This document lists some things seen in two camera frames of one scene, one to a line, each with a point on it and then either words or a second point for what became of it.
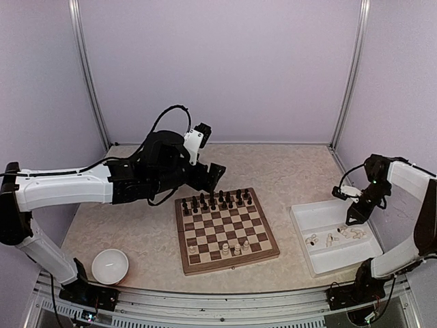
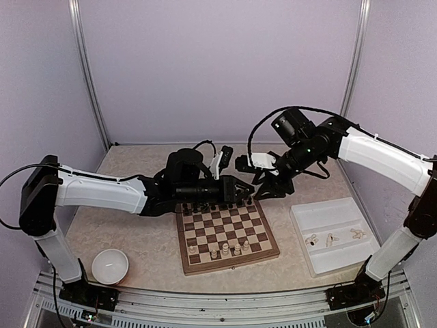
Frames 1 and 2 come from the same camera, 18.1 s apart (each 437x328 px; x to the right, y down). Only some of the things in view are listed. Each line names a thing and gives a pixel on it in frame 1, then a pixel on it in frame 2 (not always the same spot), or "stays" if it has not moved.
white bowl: (110, 266) stays
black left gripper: (212, 178) → (227, 191)
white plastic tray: (328, 244) stays
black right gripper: (355, 212) → (270, 183)
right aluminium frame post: (363, 30) stays
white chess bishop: (246, 246) stays
